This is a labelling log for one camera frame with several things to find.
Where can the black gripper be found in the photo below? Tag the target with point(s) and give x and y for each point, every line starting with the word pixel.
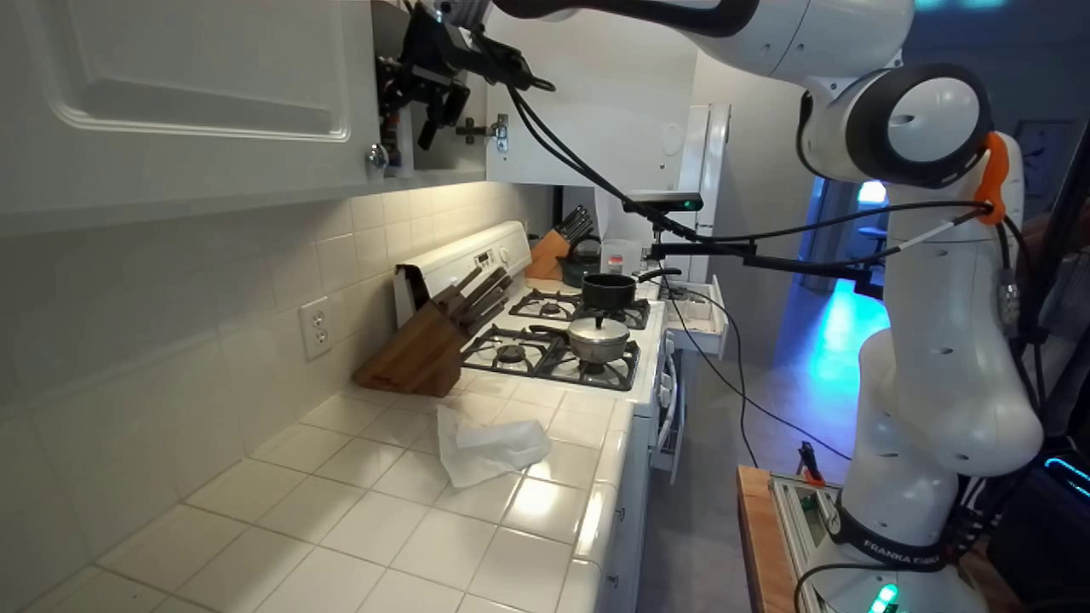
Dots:
pixel 443 52

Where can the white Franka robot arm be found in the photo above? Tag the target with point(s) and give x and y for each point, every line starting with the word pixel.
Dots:
pixel 940 374

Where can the white cupboard carcass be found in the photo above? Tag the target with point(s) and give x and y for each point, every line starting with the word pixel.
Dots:
pixel 436 163

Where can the open white cupboard door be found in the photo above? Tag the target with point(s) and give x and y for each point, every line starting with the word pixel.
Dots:
pixel 613 103

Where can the closed white cupboard door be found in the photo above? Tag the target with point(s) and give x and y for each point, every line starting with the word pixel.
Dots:
pixel 183 103

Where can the round metal door knob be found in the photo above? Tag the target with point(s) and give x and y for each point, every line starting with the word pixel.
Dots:
pixel 375 159

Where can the black kettle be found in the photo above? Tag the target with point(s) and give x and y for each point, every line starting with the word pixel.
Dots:
pixel 576 259

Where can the wooden knife block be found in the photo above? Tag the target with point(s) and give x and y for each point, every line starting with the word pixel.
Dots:
pixel 414 360

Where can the black cooking pot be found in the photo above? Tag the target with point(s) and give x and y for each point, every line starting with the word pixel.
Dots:
pixel 609 293

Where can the white gas stove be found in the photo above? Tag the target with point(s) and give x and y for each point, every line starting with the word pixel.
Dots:
pixel 546 351

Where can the silver pan with lid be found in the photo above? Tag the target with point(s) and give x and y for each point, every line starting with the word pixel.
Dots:
pixel 597 340

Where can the white crumpled cloth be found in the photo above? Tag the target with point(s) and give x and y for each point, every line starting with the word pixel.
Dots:
pixel 496 446

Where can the red black clamp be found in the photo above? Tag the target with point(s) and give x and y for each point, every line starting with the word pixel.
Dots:
pixel 807 460

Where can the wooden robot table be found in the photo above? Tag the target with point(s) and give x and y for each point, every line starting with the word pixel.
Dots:
pixel 762 545

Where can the metal mounting plate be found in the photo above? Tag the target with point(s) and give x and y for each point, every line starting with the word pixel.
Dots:
pixel 807 522

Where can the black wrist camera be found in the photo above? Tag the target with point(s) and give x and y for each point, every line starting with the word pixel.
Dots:
pixel 513 66

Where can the white wall outlet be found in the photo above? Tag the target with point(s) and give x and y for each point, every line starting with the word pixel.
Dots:
pixel 316 328

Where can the black stereo camera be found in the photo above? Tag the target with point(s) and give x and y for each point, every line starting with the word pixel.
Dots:
pixel 662 203

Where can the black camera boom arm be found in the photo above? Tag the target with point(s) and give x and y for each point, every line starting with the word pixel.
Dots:
pixel 796 263

